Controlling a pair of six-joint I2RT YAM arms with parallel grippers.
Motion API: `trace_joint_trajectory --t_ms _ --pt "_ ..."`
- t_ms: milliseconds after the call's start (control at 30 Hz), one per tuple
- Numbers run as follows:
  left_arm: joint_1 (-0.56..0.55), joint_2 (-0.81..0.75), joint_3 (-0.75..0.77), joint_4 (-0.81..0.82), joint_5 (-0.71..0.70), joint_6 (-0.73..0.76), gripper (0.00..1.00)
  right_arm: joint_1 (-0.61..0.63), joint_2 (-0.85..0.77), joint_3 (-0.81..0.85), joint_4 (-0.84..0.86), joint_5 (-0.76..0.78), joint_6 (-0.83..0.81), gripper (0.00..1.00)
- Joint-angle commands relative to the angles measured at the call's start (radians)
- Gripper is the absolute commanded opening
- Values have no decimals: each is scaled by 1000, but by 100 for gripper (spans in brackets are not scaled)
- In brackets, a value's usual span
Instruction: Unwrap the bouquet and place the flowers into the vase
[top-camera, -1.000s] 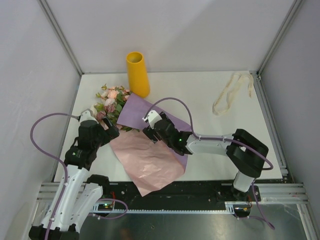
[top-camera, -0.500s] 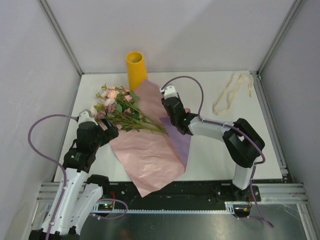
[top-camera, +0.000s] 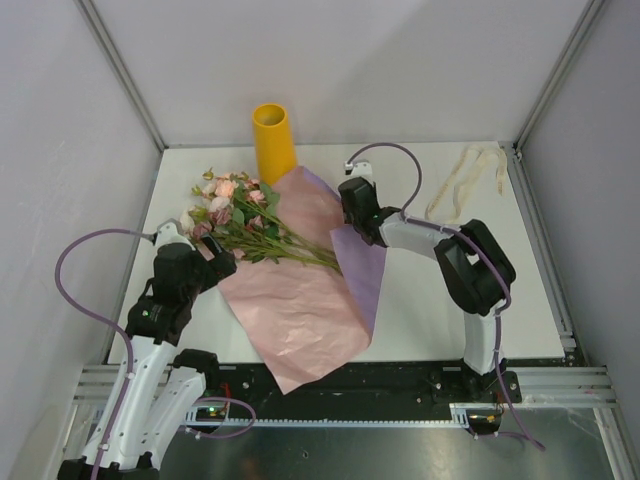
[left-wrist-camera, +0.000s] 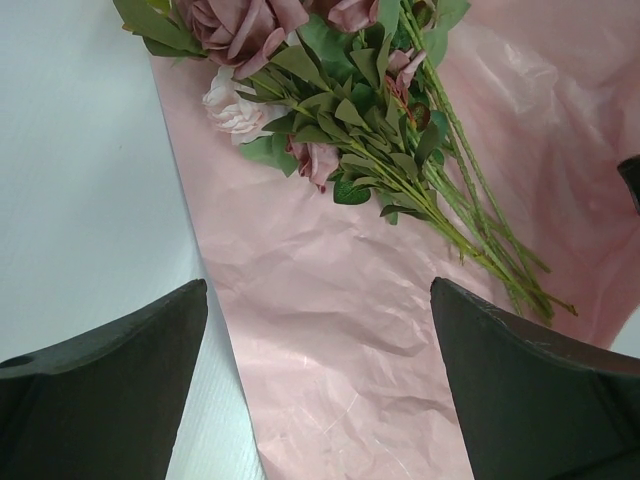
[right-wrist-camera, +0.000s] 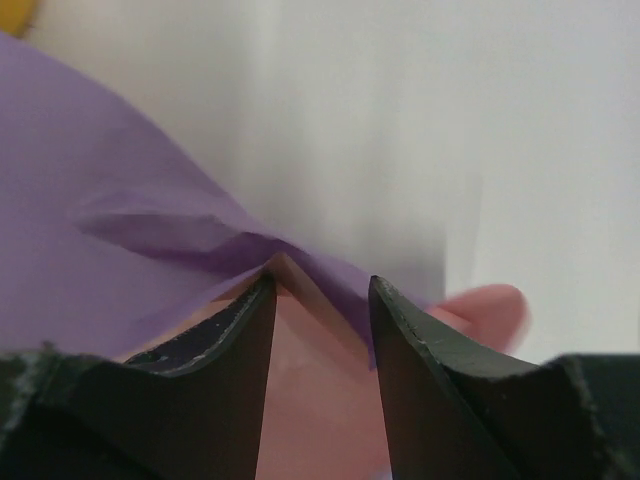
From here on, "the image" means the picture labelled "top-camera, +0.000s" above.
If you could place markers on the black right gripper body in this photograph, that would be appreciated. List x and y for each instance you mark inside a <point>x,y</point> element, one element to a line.
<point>350,218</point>

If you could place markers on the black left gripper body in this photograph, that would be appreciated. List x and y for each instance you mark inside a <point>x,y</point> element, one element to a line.
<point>201,280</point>

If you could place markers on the pink artificial flower bunch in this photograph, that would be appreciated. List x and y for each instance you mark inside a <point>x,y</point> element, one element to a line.
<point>240,225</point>

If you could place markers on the cream ribbon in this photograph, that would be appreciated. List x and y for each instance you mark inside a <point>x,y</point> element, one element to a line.
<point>448,204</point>

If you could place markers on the purple pink wrapping paper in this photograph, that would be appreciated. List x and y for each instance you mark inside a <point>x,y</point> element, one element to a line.
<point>307,321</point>

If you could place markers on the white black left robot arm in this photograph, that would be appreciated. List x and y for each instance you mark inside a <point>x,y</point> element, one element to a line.
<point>156,384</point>

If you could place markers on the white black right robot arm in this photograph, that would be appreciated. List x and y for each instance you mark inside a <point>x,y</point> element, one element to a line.
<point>477,273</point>

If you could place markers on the yellow cylindrical vase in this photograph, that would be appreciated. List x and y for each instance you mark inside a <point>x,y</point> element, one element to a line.
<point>273,142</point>

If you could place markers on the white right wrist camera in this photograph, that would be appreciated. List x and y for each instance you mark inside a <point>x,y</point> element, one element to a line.
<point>359,168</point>

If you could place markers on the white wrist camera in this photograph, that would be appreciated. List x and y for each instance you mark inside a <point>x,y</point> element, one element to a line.
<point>170,232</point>
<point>359,168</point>

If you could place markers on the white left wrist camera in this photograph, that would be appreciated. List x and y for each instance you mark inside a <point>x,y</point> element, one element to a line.
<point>170,232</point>

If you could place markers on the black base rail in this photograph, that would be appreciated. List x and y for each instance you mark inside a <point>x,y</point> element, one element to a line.
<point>360,387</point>

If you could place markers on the aluminium frame post left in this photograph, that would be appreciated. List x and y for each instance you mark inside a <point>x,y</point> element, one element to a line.
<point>100,31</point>

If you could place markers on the aluminium frame post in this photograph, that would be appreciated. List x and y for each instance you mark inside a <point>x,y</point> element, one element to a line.
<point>566,60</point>
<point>100,31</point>

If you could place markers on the white slotted cable duct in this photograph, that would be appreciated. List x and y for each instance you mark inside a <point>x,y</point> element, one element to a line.
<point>451,415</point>

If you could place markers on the aluminium frame post right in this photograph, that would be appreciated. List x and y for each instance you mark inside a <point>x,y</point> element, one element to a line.
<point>566,60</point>

